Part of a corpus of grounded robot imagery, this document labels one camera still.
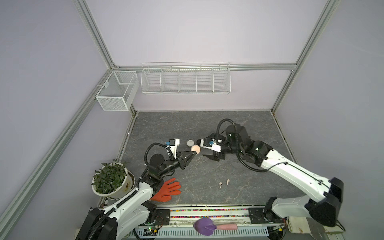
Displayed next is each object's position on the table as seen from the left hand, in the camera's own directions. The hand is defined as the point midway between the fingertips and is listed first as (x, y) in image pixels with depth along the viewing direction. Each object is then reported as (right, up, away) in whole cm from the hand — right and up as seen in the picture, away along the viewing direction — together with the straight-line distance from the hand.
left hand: (195, 155), depth 73 cm
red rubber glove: (-17, -23, +7) cm, 29 cm away
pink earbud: (+14, -19, +11) cm, 26 cm away
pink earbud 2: (+18, -17, +12) cm, 28 cm away
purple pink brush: (+5, -33, -3) cm, 34 cm away
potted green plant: (-39, -11, -3) cm, 41 cm away
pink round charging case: (0, +4, -1) cm, 4 cm away
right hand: (+5, +6, -2) cm, 8 cm away
